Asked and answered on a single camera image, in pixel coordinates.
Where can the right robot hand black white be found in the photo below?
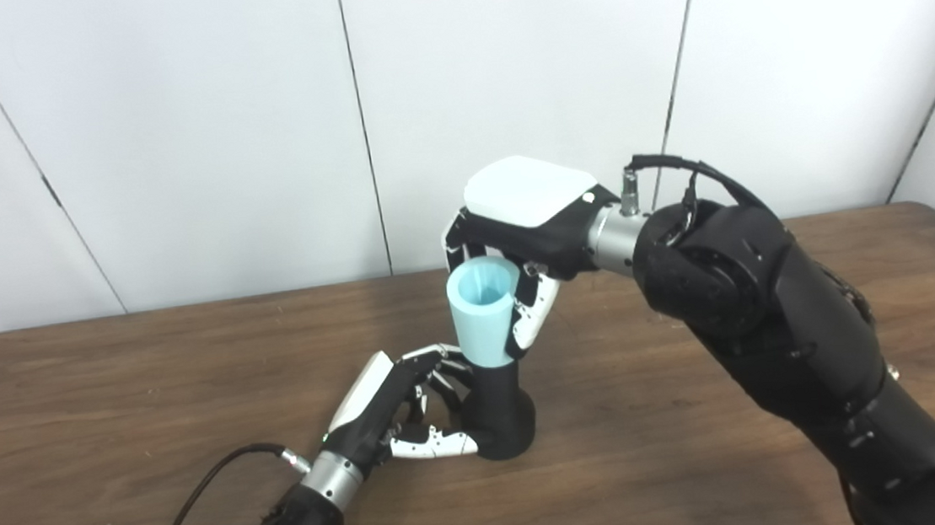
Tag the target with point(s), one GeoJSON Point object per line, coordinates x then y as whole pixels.
{"type": "Point", "coordinates": [539, 214]}

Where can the black nozzle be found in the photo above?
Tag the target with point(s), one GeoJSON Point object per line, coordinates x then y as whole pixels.
{"type": "Point", "coordinates": [498, 416]}

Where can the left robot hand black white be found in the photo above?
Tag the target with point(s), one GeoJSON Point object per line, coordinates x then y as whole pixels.
{"type": "Point", "coordinates": [371, 415]}

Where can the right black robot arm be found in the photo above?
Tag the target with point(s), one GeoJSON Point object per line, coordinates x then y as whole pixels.
{"type": "Point", "coordinates": [794, 318]}

